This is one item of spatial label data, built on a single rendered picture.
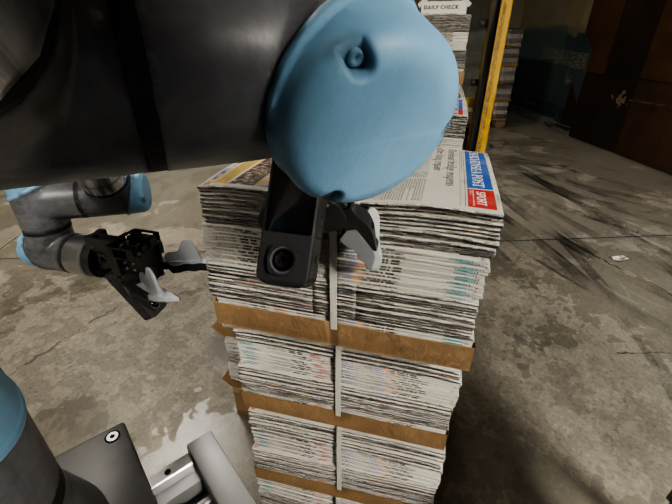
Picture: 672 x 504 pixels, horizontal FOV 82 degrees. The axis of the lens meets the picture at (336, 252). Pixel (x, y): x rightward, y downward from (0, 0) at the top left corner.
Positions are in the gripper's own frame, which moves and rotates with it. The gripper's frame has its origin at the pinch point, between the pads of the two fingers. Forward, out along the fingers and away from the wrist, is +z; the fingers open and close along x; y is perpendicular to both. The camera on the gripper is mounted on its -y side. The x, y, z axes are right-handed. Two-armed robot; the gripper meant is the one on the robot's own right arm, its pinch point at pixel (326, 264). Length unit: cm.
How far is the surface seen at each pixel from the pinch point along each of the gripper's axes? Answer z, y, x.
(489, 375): 130, 28, -44
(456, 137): 30, 56, -16
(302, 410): 34.3, -11.9, 6.8
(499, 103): 351, 491, -97
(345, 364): 23.5, -5.1, -0.9
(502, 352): 137, 42, -51
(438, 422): 30.7, -9.8, -16.8
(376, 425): 34.2, -11.8, -6.7
